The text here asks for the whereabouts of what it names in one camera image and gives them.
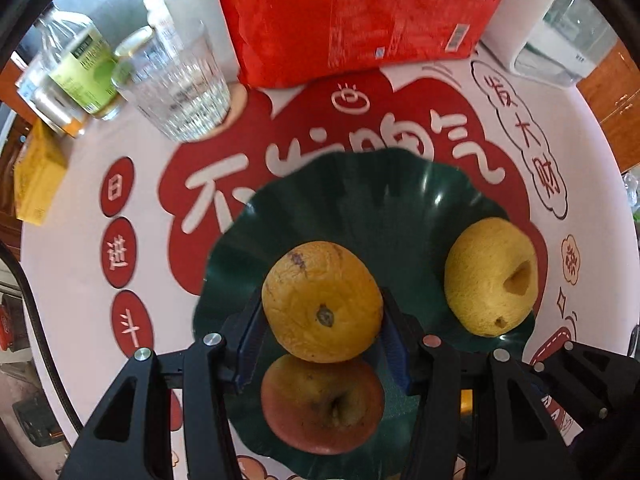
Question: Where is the red apple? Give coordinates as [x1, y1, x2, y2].
[260, 354, 385, 455]

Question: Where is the brown yellow russet pear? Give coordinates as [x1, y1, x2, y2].
[262, 240, 383, 363]

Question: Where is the festive printed tablecloth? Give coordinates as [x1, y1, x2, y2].
[19, 34, 640, 480]

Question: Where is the dark green scalloped plate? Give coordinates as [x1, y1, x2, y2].
[193, 148, 535, 479]

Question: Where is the yellow cardboard box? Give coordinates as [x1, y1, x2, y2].
[14, 119, 67, 226]

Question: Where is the small silver can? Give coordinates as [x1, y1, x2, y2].
[16, 53, 89, 138]

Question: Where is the clear ribbed drinking glass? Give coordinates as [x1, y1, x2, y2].
[112, 21, 231, 143]

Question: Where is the green label glass bottle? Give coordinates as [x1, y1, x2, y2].
[35, 3, 122, 122]

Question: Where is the small glass jar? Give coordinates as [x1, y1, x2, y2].
[114, 26, 154, 60]

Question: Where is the red paper cup package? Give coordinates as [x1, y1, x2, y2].
[220, 0, 501, 89]

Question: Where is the white squeeze bottle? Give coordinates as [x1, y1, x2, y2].
[165, 0, 240, 81]

